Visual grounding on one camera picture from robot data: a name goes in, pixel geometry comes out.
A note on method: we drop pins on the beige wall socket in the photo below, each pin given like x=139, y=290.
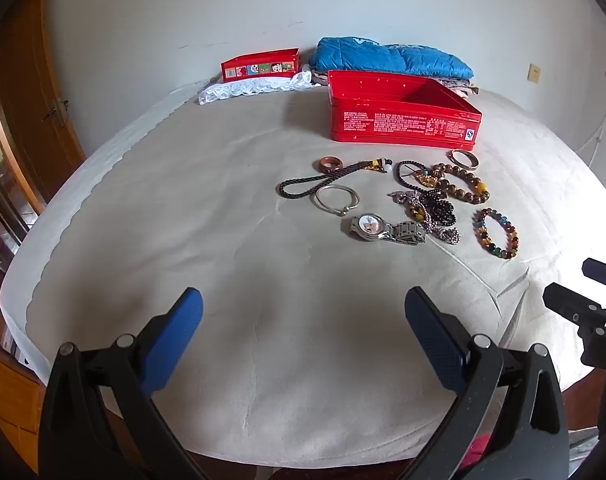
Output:
x=534, y=73

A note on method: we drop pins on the red tin lid with pictures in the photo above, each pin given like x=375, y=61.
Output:
x=258, y=67

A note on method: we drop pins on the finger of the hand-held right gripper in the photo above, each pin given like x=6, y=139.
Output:
x=605, y=272
x=565, y=300

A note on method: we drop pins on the large red tin box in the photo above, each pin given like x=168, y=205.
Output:
x=398, y=122

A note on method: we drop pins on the silver wristwatch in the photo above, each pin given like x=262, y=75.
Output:
x=370, y=225

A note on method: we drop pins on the wide silver bangle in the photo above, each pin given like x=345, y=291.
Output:
x=470, y=165

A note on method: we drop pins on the blue quilted jacket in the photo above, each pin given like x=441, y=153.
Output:
x=383, y=57

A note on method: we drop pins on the folded patterned cloth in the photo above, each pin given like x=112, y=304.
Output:
x=460, y=86

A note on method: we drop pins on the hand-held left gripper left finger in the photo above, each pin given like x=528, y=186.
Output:
x=175, y=340

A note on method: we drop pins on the white lace cloth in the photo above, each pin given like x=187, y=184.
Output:
x=233, y=91

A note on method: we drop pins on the wooden cabinet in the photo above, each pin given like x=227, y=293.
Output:
x=28, y=85

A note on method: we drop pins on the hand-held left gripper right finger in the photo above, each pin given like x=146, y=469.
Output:
x=435, y=340

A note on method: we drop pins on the thin silver bangle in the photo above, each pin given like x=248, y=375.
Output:
x=333, y=187

